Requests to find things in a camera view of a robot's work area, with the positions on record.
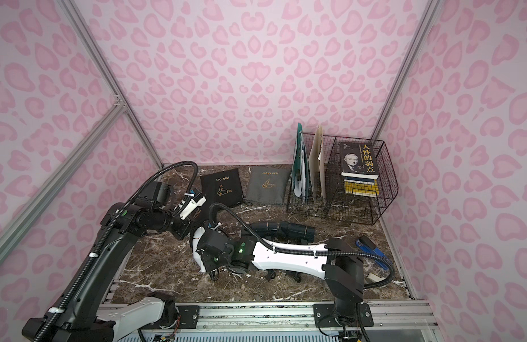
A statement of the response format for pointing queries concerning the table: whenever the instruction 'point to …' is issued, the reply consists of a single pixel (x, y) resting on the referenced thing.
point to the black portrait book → (359, 157)
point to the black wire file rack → (359, 209)
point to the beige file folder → (317, 153)
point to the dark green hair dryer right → (295, 233)
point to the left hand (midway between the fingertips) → (198, 222)
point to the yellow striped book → (361, 184)
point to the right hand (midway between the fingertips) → (207, 257)
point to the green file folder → (301, 174)
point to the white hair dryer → (198, 255)
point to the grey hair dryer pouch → (267, 184)
